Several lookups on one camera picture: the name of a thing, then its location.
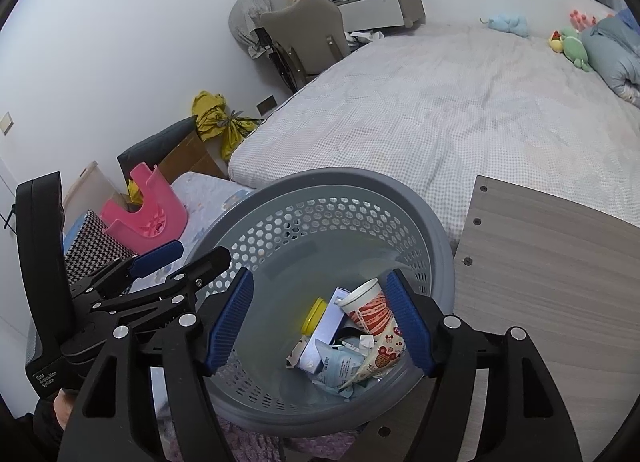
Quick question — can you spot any green frog plush toy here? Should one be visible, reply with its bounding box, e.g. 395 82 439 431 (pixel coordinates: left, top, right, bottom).
548 27 591 72

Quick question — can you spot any blue printed small mattress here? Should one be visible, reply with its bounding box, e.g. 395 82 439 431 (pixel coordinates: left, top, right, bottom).
62 170 256 462

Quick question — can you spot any grey white wall desk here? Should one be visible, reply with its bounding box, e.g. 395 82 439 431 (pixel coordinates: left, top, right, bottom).
337 0 426 32

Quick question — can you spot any grey blue folded quilt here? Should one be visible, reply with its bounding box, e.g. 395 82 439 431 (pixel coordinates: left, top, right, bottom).
580 16 639 107

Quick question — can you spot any red white snack wrapper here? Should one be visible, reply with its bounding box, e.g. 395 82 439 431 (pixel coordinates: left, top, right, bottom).
341 318 406 390

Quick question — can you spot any black white houndstooth box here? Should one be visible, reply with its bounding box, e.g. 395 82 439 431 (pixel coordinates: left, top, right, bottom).
63 209 134 285

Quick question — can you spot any lavender long carton box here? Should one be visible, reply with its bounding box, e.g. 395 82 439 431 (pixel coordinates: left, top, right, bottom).
295 287 349 374

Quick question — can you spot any grey wooden board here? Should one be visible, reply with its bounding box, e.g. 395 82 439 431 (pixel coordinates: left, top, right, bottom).
349 175 640 462

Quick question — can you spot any purple fuzzy blanket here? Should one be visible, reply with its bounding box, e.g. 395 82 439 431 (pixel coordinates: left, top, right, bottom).
218 418 359 461

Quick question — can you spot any white checkered bed mattress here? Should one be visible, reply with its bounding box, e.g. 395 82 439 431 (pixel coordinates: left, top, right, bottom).
229 24 639 241

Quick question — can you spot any light blue wipes packet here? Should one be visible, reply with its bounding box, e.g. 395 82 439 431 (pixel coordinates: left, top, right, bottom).
311 339 366 399

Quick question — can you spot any grey upholstered chair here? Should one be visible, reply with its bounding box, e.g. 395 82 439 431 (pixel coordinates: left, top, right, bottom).
255 0 350 93

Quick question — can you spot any grey perforated trash basket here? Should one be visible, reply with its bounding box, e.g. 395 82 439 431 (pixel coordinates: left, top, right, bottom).
192 167 457 438

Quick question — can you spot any yellow cloth bundle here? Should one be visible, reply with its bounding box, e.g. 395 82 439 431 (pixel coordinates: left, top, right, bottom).
192 91 262 163

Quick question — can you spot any pink plush toy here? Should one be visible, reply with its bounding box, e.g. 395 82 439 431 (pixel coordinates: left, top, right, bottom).
570 10 598 32

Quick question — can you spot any dark grey cushion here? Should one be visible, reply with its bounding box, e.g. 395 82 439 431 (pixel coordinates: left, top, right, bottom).
117 116 196 183

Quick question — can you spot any blue patterned pillow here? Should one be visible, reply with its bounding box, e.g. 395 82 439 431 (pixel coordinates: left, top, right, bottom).
616 8 640 34

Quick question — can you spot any pink plastic stool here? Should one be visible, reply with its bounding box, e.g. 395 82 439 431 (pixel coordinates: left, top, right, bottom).
100 163 189 255

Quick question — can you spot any yellow plastic lid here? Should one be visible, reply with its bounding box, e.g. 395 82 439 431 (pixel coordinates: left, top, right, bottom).
302 297 328 337

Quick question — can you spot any left hand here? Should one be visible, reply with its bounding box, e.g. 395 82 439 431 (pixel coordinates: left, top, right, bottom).
53 390 76 430

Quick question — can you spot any grey garment on chair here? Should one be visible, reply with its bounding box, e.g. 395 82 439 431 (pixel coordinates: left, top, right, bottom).
228 0 292 60

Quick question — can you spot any light blue plush toy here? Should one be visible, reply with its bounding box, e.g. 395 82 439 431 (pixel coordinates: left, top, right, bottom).
480 14 530 38

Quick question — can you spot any red white paper cup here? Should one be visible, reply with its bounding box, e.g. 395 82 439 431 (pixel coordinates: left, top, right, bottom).
338 279 392 336

